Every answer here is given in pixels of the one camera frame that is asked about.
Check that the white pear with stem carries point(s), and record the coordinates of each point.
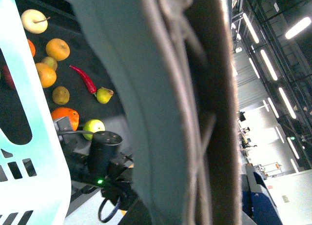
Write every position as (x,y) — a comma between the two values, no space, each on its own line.
(34,21)

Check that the green yellow pear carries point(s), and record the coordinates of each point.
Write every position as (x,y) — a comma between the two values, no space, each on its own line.
(104,95)

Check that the red chili pepper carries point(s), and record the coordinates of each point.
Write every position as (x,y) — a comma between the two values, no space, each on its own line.
(87,80)

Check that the light teal plastic basket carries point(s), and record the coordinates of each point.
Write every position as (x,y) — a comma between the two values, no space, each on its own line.
(37,189)

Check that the bright green apple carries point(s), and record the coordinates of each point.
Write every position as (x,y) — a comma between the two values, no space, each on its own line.
(94,125)

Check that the black metal fruit shelf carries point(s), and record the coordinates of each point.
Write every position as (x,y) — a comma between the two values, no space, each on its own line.
(63,25)

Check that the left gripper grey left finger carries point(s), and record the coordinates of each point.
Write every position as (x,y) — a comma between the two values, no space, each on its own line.
(140,43)

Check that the orange near white pear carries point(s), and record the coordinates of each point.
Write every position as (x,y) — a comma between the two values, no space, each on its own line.
(32,47)

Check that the large orange tangerine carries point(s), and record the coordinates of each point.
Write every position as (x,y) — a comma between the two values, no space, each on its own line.
(66,112)

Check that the golden yellow apple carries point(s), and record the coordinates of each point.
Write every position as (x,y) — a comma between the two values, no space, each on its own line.
(47,75)

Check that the small green pear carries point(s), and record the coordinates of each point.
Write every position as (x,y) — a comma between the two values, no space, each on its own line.
(51,62)

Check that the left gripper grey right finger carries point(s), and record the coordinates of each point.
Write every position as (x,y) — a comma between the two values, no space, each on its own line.
(201,37)

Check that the brown kiwi fruit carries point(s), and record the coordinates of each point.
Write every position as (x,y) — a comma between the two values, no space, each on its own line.
(61,95)

